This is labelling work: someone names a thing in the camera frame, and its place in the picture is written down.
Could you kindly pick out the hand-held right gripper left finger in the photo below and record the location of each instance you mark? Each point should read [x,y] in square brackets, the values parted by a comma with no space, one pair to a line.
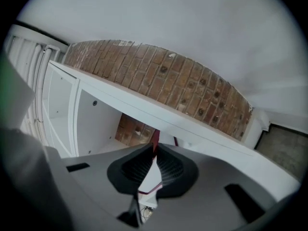
[115,174]

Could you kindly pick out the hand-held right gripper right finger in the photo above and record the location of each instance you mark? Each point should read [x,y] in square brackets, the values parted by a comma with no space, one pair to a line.
[190,177]

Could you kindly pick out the dark red hardcover book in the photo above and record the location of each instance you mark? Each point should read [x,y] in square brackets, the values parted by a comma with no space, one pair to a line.
[149,179]

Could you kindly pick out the white shelving unit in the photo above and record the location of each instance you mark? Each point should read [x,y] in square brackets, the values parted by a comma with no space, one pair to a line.
[144,105]

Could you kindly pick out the row of white ceiling pipes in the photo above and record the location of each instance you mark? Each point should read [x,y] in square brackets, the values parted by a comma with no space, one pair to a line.
[41,80]

